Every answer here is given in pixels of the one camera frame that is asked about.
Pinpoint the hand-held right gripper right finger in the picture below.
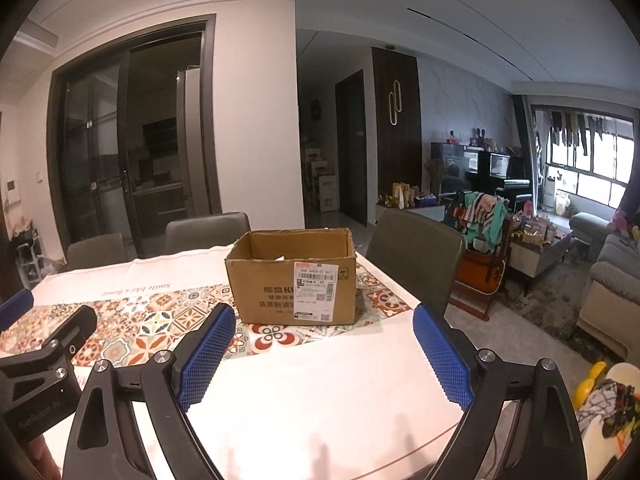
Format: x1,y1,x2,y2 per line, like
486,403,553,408
412,304,588,480

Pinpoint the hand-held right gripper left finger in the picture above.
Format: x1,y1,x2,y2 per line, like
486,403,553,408
62,302,237,480

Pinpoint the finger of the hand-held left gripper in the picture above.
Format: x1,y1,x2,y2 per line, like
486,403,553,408
0,305,98,378
0,289,33,333

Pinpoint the brown cardboard box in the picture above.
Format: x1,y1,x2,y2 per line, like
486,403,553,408
225,228,358,326

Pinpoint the person's left hand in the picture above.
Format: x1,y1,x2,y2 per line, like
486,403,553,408
27,432,63,480

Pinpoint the white shoe rack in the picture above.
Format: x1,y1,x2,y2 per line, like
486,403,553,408
15,237,51,281

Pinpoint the small grey dining chair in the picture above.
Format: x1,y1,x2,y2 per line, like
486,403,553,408
65,232,128,273

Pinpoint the large grey dining chair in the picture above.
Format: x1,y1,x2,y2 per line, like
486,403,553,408
365,208,465,318

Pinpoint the grey floor rug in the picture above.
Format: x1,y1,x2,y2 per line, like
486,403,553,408
495,255,626,361

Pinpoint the pile of colourful clothes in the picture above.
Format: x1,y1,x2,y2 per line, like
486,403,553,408
450,191,511,253

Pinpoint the glass coffee table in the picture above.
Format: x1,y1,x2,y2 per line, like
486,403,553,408
507,215,573,281

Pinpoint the white television cabinet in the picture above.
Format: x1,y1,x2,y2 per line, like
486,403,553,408
375,200,451,223

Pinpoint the yellow plastic toy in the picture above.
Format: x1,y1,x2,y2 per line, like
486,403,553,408
572,361,608,411

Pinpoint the patterned dark cloth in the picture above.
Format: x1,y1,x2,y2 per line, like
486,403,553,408
580,380,636,441

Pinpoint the dark framed sliding glass door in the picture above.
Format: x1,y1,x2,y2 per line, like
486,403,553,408
48,13,223,261

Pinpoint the dried red flower bouquet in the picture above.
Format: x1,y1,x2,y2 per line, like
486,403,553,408
424,157,446,196

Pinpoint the grey sofa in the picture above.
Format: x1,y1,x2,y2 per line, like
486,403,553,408
570,212,640,361

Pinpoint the black television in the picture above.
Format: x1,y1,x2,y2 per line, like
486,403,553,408
431,141,473,196

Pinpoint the black upright piano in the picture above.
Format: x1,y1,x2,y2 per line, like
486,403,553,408
465,150,533,206

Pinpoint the stack of hallway boxes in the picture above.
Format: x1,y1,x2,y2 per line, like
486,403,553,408
305,140,341,213

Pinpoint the dark curtain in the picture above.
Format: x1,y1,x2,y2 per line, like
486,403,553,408
512,95,546,211

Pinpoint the dark wooden door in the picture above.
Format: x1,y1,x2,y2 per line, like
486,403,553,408
335,69,368,226

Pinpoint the large balcony window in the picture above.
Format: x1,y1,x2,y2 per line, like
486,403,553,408
532,105,636,211

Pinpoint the row of hanging laundry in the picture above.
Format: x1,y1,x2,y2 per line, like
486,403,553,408
547,110,631,158

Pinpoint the dark slatted wall panel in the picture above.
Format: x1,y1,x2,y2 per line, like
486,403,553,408
371,46,421,211

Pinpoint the gold wall ornament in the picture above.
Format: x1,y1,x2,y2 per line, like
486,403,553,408
387,80,403,126

